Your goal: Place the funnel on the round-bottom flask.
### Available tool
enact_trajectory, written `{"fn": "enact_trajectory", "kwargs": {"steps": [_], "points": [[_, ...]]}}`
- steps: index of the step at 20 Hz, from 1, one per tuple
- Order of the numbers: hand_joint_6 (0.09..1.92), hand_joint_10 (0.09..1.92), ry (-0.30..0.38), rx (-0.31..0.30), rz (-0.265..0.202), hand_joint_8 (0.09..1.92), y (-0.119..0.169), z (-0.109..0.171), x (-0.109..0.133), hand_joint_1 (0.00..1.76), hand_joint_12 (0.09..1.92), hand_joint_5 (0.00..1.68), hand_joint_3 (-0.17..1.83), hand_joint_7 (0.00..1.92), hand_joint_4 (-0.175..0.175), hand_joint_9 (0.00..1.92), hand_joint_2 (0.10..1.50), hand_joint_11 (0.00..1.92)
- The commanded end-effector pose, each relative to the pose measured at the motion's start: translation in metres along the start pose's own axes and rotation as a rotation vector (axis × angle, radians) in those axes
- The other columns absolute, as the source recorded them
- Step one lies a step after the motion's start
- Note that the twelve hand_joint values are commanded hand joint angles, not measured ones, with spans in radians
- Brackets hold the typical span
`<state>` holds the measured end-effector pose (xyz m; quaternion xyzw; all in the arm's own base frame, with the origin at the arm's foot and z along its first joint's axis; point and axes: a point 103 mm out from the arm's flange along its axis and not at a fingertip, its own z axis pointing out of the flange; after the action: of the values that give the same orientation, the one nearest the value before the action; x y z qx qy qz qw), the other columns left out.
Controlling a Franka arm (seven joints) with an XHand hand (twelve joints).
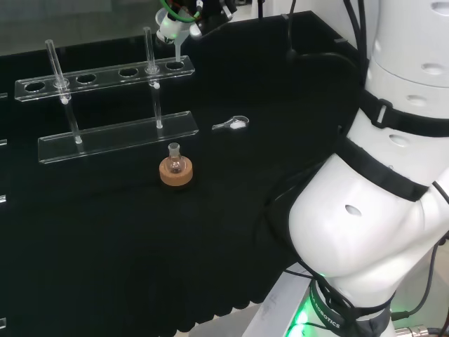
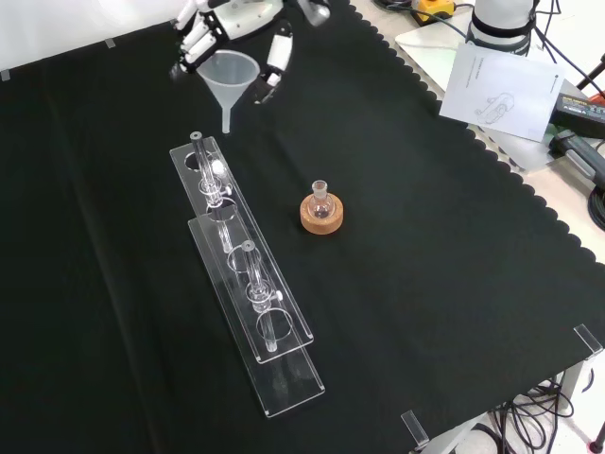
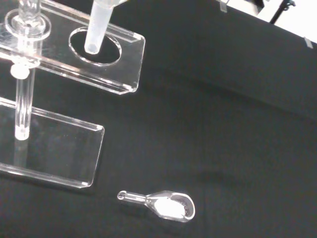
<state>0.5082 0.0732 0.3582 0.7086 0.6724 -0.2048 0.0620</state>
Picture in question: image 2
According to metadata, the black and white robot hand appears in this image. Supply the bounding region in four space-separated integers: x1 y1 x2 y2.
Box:
171 0 295 105

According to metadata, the translucent plastic funnel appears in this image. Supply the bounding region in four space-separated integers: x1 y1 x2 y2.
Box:
195 48 261 135

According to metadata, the small glass round-bottom flask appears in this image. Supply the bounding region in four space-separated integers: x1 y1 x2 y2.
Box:
307 179 335 220

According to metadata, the clear acrylic funnel stand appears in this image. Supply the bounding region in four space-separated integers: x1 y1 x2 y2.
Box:
168 131 327 420

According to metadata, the pale base board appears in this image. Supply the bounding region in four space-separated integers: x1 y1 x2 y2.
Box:
393 20 583 175

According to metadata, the yellow stop button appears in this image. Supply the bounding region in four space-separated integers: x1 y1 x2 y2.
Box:
409 0 458 26

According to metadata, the white printed paper sheet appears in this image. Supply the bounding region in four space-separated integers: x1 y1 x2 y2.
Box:
439 43 566 144

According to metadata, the black bench cloth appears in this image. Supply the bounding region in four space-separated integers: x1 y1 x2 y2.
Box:
0 0 605 454

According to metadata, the black power adapter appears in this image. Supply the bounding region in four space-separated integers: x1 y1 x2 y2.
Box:
549 91 605 141

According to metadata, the black tripod leg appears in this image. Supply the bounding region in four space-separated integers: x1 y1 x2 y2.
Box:
575 50 605 92

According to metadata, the grey and black device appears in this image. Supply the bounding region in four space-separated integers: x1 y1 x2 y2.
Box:
549 129 605 184

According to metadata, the clear cloth clamp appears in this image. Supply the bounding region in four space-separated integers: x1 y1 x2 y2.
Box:
572 323 605 357
400 410 431 451

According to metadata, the grey table leg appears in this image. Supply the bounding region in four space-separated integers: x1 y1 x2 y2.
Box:
557 358 590 418

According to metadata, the cork ring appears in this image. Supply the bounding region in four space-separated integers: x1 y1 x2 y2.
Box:
299 190 345 235

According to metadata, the black arm base cable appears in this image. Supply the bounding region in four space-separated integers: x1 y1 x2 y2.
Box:
532 0 605 96

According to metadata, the black floor cable bundle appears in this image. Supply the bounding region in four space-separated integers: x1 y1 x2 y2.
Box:
485 375 577 454

